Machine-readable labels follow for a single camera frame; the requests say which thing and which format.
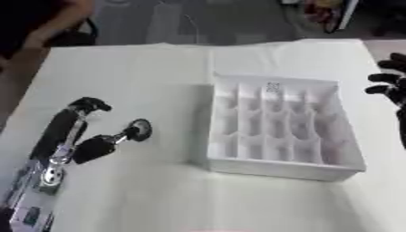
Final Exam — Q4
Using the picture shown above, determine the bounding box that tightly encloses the red and yellow bag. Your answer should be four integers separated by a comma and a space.
303, 0, 344, 24

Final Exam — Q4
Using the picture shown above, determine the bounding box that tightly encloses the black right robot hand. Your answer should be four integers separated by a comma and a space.
362, 52, 406, 149

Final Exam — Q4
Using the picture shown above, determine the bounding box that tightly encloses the person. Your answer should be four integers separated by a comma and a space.
0, 0, 99, 73

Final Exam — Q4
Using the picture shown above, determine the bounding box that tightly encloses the black chair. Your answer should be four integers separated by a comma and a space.
47, 17, 102, 47

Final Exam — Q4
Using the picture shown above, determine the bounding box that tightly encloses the white box with compartments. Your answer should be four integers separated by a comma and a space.
188, 72, 368, 183

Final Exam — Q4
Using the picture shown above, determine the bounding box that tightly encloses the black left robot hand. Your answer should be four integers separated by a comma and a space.
30, 96, 154, 166

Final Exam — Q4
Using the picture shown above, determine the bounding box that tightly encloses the white flat panel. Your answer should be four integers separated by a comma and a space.
336, 0, 362, 31

